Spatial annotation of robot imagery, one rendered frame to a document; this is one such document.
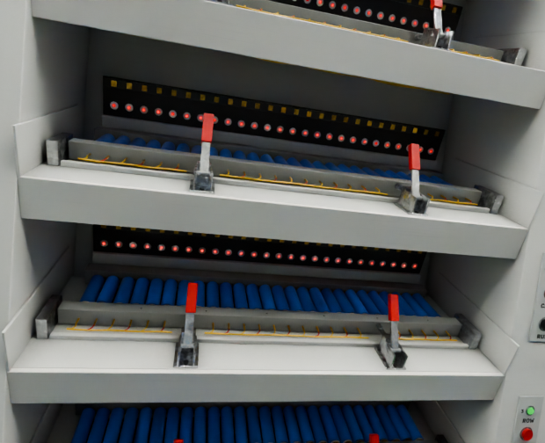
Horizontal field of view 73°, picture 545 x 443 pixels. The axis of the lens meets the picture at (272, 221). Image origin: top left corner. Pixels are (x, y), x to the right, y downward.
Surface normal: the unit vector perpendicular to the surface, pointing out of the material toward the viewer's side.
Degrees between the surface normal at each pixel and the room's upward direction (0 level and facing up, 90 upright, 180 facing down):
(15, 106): 90
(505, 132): 90
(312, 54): 107
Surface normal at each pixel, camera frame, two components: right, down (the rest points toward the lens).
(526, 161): -0.98, -0.09
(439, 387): 0.15, 0.39
